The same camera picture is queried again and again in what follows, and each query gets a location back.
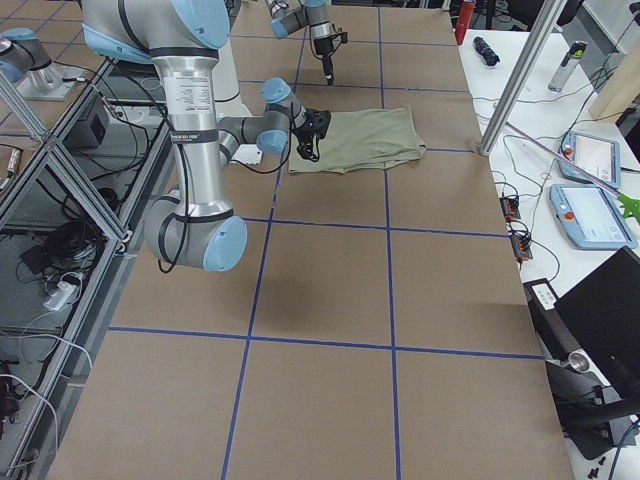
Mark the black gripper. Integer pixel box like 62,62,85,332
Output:
293,109,332,162
311,30,348,86

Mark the olive green long-sleeve shirt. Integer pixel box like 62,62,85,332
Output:
288,106,427,174

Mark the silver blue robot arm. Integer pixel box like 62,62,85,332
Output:
82,1,331,272
265,0,349,86

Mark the red cylinder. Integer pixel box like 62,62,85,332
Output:
455,0,476,32

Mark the folded dark blue umbrella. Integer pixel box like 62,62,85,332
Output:
473,36,500,67

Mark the black power adapter box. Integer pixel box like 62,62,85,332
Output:
63,97,109,149

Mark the clear water bottle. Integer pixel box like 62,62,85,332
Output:
547,41,587,92

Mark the white power strip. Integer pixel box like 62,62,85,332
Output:
43,280,80,311

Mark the far blue teach pendant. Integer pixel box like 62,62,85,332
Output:
559,131,621,188

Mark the blue teach pendant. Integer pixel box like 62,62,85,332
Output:
549,184,638,251
559,131,621,188

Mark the near blue teach pendant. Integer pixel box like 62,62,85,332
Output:
549,184,638,251

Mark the black laptop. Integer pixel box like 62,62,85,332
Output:
524,247,639,396

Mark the aluminium frame post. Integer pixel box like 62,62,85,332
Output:
478,0,567,156

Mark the reacher grabber stick green handle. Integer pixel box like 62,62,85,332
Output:
505,122,640,222

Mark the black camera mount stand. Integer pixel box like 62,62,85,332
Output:
546,361,639,460

